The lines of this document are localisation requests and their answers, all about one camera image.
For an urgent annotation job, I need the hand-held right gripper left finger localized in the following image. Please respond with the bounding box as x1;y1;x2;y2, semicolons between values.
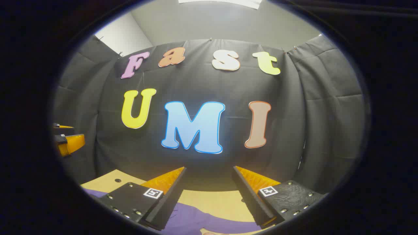
97;166;187;231

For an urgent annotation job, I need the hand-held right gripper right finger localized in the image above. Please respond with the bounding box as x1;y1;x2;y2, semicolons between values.
233;166;327;229

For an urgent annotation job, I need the purple knit cardigan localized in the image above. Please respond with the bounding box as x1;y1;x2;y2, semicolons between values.
83;188;262;235

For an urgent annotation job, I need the black backdrop cloth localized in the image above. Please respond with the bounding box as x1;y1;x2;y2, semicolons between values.
52;34;366;195

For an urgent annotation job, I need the white ceiling light panel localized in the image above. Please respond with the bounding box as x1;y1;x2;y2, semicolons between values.
178;0;263;10

